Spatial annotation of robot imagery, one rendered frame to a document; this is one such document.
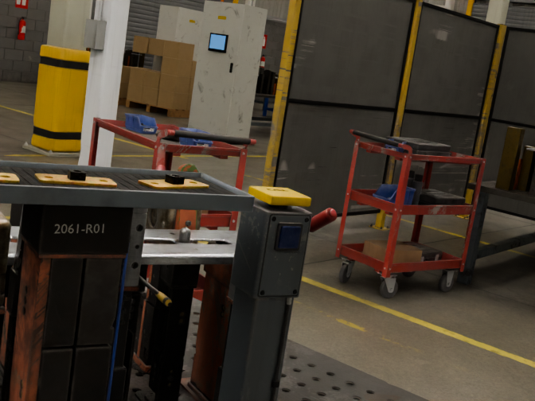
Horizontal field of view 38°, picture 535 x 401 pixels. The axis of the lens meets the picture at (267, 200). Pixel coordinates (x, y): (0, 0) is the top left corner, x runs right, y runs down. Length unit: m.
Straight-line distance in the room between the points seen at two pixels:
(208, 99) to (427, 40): 5.20
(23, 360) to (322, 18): 5.08
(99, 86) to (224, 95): 6.34
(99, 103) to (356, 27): 2.12
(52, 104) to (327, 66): 3.43
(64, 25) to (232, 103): 3.71
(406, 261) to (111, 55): 2.29
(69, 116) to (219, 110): 3.57
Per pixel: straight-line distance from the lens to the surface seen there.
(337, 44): 6.03
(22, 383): 0.93
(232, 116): 11.47
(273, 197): 0.96
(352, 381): 1.67
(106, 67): 5.25
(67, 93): 8.41
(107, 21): 5.24
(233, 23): 11.49
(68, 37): 8.43
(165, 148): 3.37
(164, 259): 1.23
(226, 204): 0.89
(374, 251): 4.93
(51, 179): 0.87
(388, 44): 6.64
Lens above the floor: 1.32
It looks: 10 degrees down
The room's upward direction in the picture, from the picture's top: 9 degrees clockwise
